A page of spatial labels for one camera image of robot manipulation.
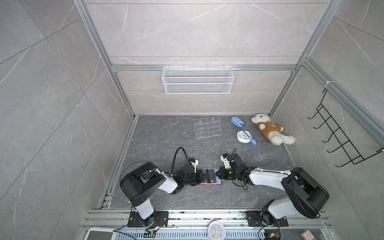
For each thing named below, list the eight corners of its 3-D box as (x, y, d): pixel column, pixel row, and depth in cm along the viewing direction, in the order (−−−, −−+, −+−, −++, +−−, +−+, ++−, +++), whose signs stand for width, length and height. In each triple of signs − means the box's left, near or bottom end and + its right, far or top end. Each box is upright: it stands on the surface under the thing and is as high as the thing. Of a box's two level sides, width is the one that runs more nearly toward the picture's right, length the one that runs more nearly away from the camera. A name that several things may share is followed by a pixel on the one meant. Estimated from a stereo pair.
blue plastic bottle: (238, 130, 112) (240, 125, 107) (229, 122, 117) (231, 117, 112) (243, 127, 114) (245, 122, 109) (233, 120, 119) (235, 115, 114)
